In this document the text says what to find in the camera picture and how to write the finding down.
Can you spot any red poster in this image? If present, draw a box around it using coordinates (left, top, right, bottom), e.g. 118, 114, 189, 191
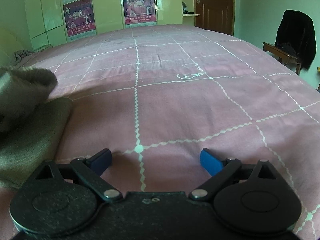
62, 0, 97, 42
122, 0, 157, 28

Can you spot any wooden chair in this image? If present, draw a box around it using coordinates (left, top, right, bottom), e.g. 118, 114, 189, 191
263, 42, 302, 75

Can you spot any left red poster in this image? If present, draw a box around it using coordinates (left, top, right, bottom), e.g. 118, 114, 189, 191
62, 0, 97, 42

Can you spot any right red poster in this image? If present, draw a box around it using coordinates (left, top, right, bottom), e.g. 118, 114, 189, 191
122, 0, 157, 28

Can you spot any pink checked bed sheet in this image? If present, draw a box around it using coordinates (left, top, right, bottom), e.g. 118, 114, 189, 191
1, 24, 319, 239

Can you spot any grey crumpled cloth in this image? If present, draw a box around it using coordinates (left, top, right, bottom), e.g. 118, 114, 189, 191
13, 44, 53, 67

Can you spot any grey fleece pant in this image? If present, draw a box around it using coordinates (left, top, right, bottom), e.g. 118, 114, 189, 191
1, 66, 72, 189

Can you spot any brown wooden door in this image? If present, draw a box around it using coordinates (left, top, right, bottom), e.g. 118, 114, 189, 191
195, 0, 235, 36

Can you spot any yellow-green wardrobe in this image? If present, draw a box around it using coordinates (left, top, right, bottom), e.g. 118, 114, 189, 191
24, 0, 183, 50

